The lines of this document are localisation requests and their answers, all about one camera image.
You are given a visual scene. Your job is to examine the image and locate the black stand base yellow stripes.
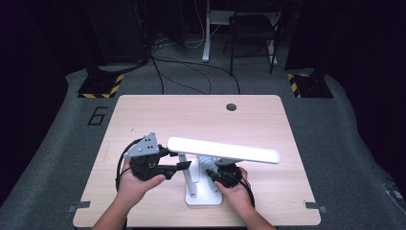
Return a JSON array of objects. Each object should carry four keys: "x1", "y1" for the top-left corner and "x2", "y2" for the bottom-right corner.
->
[
  {"x1": 286, "y1": 72, "x2": 334, "y2": 99},
  {"x1": 77, "y1": 74, "x2": 124, "y2": 100}
]

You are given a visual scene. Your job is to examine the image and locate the dark equipment cabinet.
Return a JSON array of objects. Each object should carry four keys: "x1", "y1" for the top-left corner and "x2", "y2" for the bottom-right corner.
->
[{"x1": 84, "y1": 0, "x2": 151, "y2": 66}]

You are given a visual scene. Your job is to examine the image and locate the looped black floor cable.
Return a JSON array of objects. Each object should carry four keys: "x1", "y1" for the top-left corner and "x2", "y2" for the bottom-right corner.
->
[{"x1": 152, "y1": 58, "x2": 213, "y2": 96}]

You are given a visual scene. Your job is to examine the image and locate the person's right hand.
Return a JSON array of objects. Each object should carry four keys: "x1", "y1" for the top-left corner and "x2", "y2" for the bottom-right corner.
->
[{"x1": 214, "y1": 168, "x2": 256, "y2": 214}]

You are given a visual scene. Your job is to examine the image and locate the white cable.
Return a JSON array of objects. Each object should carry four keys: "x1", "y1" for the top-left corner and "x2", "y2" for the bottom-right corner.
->
[{"x1": 183, "y1": 0, "x2": 222, "y2": 50}]

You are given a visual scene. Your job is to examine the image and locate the white desk lamp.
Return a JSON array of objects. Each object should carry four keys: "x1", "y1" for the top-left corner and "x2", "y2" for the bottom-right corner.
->
[{"x1": 167, "y1": 136, "x2": 282, "y2": 206}]

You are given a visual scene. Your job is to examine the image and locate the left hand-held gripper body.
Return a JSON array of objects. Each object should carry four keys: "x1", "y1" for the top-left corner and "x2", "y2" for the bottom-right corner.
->
[{"x1": 123, "y1": 132, "x2": 170, "y2": 182}]

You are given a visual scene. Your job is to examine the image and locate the black chair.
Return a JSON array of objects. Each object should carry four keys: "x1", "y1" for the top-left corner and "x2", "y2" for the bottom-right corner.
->
[{"x1": 222, "y1": 0, "x2": 285, "y2": 77}]

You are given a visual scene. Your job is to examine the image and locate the long black floor cable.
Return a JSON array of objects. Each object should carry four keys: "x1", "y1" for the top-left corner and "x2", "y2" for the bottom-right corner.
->
[{"x1": 149, "y1": 56, "x2": 242, "y2": 96}]

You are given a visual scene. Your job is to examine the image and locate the person's left hand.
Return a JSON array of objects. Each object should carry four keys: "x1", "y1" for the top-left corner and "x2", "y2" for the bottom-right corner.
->
[{"x1": 116, "y1": 158, "x2": 167, "y2": 209}]

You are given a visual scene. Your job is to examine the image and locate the white table frame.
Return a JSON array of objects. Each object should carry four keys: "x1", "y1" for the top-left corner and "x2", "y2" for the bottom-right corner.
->
[{"x1": 201, "y1": 0, "x2": 282, "y2": 66}]

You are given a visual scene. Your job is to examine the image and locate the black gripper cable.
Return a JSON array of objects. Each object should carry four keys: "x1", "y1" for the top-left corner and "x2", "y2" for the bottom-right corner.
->
[
  {"x1": 239, "y1": 176, "x2": 257, "y2": 209},
  {"x1": 115, "y1": 137, "x2": 146, "y2": 193}
]

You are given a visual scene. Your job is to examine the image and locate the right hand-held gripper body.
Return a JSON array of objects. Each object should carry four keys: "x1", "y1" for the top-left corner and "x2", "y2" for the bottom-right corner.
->
[{"x1": 214, "y1": 163, "x2": 243, "y2": 189}]

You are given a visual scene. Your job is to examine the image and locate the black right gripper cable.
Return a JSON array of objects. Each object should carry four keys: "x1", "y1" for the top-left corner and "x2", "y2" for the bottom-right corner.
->
[{"x1": 239, "y1": 176, "x2": 257, "y2": 209}]

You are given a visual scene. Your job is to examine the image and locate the grey metal table bracket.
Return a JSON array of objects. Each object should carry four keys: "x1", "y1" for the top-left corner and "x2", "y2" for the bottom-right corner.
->
[
  {"x1": 303, "y1": 199, "x2": 328, "y2": 214},
  {"x1": 66, "y1": 200, "x2": 92, "y2": 214}
]

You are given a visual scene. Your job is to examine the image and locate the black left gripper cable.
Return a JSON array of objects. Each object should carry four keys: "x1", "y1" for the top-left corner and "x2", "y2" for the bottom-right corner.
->
[{"x1": 115, "y1": 137, "x2": 146, "y2": 193}]

